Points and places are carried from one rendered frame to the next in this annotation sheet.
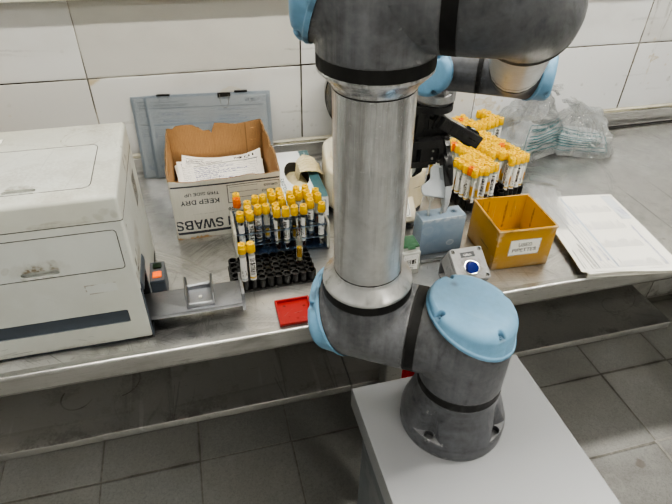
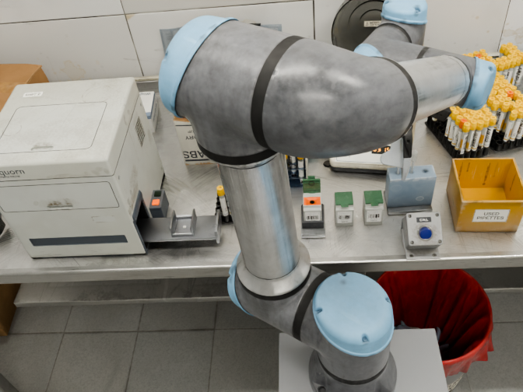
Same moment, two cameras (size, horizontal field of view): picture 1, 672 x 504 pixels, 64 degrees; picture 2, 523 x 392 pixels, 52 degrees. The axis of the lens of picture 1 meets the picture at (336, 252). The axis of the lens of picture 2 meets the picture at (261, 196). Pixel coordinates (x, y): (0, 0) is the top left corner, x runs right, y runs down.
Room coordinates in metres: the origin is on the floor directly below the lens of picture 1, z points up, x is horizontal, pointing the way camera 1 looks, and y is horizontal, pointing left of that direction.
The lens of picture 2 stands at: (0.07, -0.23, 1.83)
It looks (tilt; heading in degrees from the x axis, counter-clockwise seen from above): 46 degrees down; 23
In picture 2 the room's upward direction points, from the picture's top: 8 degrees counter-clockwise
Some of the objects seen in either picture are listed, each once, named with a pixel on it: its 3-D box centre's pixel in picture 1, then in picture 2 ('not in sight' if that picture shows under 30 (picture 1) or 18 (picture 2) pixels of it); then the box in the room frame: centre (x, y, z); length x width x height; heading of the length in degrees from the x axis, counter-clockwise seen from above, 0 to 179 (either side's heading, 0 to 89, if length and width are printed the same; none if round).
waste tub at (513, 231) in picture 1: (509, 231); (484, 194); (0.97, -0.38, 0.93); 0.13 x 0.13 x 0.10; 13
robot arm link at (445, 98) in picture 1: (436, 90); not in sight; (0.94, -0.17, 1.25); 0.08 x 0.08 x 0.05
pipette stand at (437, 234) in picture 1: (437, 232); (408, 187); (0.96, -0.22, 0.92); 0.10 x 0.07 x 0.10; 107
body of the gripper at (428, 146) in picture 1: (426, 132); not in sight; (0.94, -0.16, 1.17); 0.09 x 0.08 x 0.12; 108
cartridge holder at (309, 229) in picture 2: not in sight; (313, 218); (0.85, -0.02, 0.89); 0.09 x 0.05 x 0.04; 14
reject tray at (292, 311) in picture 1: (294, 310); not in sight; (0.75, 0.08, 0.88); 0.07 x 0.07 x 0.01; 16
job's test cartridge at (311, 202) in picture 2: not in sight; (312, 209); (0.85, -0.02, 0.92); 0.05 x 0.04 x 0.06; 14
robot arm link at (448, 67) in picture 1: (442, 64); (386, 62); (0.84, -0.16, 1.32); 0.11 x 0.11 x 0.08; 73
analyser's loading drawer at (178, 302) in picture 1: (187, 296); (174, 225); (0.74, 0.27, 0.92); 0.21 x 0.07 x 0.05; 106
